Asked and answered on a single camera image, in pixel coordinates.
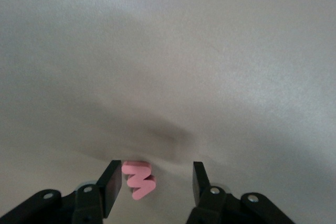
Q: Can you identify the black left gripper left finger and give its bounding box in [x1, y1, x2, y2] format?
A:
[0, 159, 123, 224]

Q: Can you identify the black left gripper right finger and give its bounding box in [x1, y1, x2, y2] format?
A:
[186, 161, 296, 224]

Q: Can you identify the red foam letter m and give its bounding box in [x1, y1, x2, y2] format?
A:
[121, 161, 158, 200]

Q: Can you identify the brown table cover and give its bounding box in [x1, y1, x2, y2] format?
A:
[0, 0, 336, 224]

